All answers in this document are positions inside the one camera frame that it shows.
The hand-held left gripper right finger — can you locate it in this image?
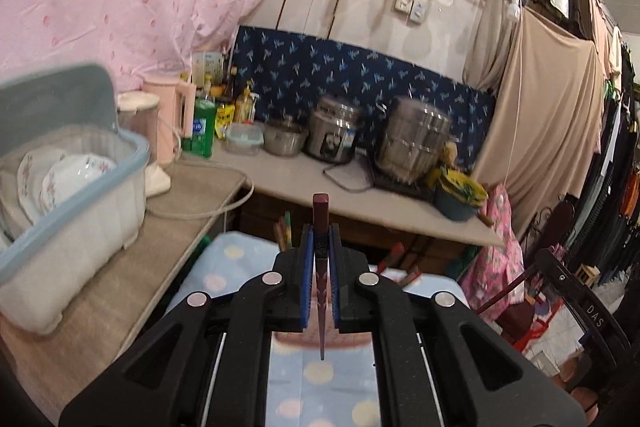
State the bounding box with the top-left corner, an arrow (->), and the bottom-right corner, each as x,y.
329,224 -> 587,427

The yellow plush toy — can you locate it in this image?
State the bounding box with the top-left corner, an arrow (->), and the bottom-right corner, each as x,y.
439,142 -> 460,170

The large steel stockpot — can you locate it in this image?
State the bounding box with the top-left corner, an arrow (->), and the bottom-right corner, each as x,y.
375,95 -> 454,186

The yellow packet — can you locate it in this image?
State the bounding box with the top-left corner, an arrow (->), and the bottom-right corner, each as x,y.
214,102 -> 237,141

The blue planet print tablecloth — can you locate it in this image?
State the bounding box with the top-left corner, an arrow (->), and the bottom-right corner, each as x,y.
165,231 -> 471,427

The small steel pot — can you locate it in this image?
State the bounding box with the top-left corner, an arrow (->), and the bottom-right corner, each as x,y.
263,118 -> 309,156

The white carton box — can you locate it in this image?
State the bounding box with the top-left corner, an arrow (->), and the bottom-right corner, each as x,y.
192,51 -> 226,88

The white power cable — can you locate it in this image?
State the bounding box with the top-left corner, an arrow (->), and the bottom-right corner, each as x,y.
146,156 -> 256,221

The translucent dish rack container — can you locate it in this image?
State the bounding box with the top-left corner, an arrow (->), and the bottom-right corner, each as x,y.
0,63 -> 152,336

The steel rice cooker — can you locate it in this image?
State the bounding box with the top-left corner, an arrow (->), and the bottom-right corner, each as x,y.
305,95 -> 364,166

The grey wooden shelf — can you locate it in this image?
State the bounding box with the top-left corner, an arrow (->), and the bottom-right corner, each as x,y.
0,163 -> 247,408

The black induction cooker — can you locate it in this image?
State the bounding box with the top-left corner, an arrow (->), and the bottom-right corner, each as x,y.
366,153 -> 437,201

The row of hanging clothes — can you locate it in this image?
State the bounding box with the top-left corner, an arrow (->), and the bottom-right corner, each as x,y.
529,0 -> 640,290

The blue leaf print fabric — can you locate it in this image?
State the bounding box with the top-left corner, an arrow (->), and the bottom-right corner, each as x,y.
229,25 -> 497,174

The white pink blender jug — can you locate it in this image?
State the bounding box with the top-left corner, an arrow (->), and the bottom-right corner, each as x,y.
116,91 -> 172,198

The floral white bowl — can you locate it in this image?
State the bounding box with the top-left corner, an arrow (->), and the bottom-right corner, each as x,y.
41,154 -> 119,214

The green dish soap bottle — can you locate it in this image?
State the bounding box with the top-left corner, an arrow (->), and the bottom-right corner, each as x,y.
181,79 -> 219,158

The wall power socket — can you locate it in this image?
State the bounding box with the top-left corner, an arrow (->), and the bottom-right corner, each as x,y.
394,0 -> 429,26

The pink floral cloth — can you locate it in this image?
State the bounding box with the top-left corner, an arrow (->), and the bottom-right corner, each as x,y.
456,183 -> 527,324

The floral white plate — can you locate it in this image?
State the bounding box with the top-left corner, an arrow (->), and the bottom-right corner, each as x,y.
16,149 -> 67,224

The clear food container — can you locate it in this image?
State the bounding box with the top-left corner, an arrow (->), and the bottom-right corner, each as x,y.
224,122 -> 265,156

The beige curtain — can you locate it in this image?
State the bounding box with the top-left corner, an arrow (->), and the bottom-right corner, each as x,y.
462,0 -> 619,239

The pink electric kettle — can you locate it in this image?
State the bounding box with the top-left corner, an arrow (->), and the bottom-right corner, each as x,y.
141,74 -> 199,168

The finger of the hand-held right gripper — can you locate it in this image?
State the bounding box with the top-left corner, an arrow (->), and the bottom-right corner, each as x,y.
532,246 -> 632,390

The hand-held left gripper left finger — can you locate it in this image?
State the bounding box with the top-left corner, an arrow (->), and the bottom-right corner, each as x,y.
59,224 -> 315,427

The dark metal chair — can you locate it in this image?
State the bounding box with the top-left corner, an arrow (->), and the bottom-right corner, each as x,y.
522,201 -> 578,258

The pink perforated utensil basket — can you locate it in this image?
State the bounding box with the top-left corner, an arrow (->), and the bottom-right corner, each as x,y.
272,267 -> 376,354

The beige kitchen counter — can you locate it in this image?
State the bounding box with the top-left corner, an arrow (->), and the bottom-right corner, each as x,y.
145,146 -> 507,249

